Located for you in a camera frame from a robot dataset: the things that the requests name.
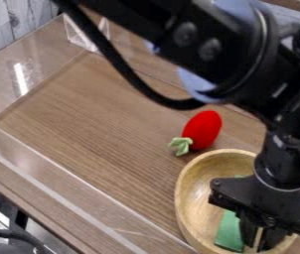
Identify black cable lower left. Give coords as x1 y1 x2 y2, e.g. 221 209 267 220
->
0 227 44 254

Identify clear acrylic corner bracket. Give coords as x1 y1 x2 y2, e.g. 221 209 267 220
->
64 15 110 53

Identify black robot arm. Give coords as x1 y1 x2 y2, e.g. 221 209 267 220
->
54 0 300 250

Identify green rectangular block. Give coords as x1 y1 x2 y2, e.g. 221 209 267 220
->
213 174 247 254

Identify clear acrylic tray wall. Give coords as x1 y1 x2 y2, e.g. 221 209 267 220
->
0 18 197 254

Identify red plush strawberry toy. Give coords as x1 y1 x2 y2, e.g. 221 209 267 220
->
169 110 224 156

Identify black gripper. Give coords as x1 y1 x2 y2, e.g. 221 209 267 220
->
209 176 300 251

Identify brown wooden bowl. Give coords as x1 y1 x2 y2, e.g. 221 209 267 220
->
173 148 300 254

